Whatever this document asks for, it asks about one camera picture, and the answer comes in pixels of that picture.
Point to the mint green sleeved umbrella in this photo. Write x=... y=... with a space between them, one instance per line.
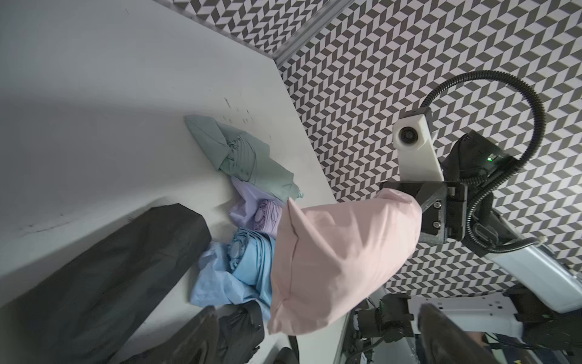
x=243 y=156

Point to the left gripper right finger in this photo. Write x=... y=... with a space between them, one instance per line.
x=445 y=343

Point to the lavender sleeved umbrella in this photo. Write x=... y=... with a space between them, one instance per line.
x=267 y=217

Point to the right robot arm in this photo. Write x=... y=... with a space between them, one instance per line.
x=543 y=311

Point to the black sleeved umbrella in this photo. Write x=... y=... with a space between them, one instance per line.
x=240 y=334

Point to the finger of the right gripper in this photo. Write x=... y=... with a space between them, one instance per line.
x=432 y=197

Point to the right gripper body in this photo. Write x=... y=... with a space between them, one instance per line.
x=456 y=204

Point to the blue sleeve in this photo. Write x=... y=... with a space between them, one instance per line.
x=216 y=286

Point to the black sleeve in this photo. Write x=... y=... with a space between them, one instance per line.
x=87 y=310

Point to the blue sleeved umbrella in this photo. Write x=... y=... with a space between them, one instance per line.
x=251 y=255

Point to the lavender sleeve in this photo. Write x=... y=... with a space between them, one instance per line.
x=250 y=197

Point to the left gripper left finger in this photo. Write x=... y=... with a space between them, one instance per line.
x=196 y=342

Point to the pink sleeved umbrella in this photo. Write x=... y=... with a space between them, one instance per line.
x=327 y=259

